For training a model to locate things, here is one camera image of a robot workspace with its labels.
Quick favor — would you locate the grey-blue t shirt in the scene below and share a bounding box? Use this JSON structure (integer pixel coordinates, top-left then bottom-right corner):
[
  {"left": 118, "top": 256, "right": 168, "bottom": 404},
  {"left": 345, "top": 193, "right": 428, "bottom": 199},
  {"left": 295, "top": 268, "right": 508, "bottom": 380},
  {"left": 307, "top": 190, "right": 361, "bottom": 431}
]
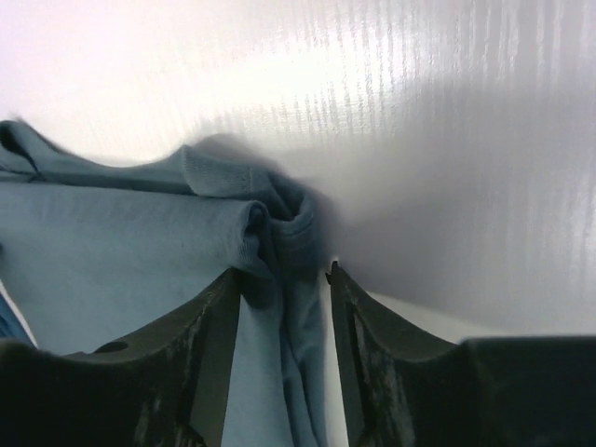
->
[{"left": 1, "top": 121, "right": 327, "bottom": 446}]

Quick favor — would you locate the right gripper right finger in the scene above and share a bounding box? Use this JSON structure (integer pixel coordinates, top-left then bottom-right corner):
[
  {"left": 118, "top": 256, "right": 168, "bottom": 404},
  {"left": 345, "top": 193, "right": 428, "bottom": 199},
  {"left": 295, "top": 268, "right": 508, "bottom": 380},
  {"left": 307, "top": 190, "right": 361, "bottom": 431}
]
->
[{"left": 327, "top": 264, "right": 595, "bottom": 446}]

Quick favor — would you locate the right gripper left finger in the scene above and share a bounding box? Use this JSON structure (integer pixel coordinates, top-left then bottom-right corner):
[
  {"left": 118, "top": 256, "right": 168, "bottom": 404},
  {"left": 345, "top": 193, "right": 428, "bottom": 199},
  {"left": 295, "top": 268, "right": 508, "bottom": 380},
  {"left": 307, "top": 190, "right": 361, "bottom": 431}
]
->
[{"left": 1, "top": 269, "right": 240, "bottom": 446}]

